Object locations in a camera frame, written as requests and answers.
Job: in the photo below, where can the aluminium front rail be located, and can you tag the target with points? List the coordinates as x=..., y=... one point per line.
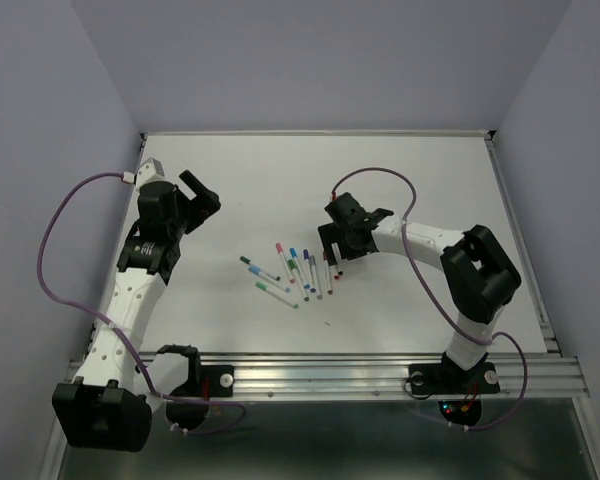
x=369, y=377

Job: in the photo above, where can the pink cap marker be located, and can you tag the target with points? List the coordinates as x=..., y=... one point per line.
x=284, y=261

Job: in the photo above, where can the dark green cap marker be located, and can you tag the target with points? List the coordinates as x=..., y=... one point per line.
x=250, y=263

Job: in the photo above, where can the grey cap marker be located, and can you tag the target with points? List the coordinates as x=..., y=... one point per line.
x=318, y=294

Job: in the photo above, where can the aluminium rail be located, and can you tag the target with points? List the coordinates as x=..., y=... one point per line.
x=549, y=336
x=369, y=377

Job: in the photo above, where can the dark red cap marker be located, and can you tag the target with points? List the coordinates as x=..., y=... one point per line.
x=328, y=274

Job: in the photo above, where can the aluminium right side rail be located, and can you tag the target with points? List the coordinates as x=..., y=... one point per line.
x=549, y=336

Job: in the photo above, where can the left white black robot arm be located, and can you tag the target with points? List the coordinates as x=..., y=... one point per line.
x=110, y=402

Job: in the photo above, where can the purple cap marker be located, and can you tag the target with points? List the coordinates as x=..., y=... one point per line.
x=310, y=273

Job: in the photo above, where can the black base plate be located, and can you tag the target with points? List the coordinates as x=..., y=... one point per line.
x=215, y=382
x=457, y=391

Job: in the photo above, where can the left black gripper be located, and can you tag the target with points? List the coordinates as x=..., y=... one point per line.
x=203, y=206

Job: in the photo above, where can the light blue cap marker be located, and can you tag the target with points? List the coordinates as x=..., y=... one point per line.
x=271, y=281

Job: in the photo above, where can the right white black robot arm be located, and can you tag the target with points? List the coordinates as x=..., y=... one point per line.
x=480, y=277

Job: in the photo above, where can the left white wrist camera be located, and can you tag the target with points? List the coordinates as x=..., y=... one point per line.
x=149, y=171

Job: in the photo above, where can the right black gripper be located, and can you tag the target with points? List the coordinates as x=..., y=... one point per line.
x=329, y=234

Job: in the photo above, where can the teal green cap marker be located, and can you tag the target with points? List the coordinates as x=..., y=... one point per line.
x=280, y=297

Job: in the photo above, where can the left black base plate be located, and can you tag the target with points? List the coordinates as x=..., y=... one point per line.
x=215, y=382

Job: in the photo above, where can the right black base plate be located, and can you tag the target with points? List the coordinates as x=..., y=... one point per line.
x=457, y=391

